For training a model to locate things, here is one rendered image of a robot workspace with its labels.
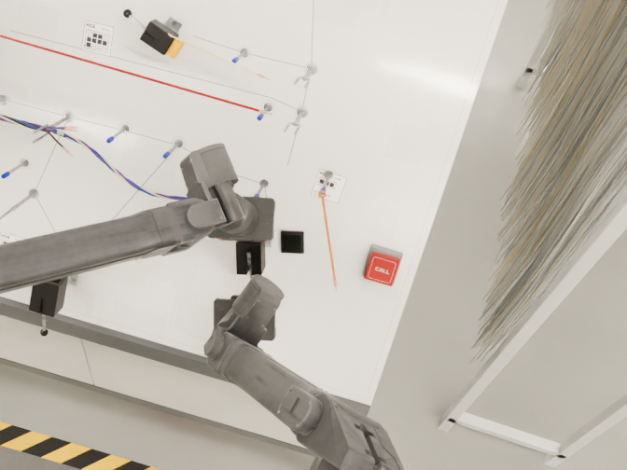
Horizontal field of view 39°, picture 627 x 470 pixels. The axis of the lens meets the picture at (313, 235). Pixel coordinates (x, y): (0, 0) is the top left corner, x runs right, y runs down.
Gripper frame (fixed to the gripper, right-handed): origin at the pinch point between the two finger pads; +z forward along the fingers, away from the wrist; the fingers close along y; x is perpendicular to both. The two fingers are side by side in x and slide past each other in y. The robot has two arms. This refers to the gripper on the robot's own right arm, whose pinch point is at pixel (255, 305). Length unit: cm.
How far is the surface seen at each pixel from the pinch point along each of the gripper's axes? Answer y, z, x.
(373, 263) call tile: -20.2, -0.4, -8.6
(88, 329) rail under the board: 32.4, 4.8, 7.8
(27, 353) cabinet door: 59, 34, 24
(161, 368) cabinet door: 24.4, 23.9, 21.5
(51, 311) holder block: 34.3, -6.1, 1.4
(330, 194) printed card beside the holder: -12.5, 1.0, -19.8
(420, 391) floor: -29, 101, 51
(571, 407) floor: -74, 110, 56
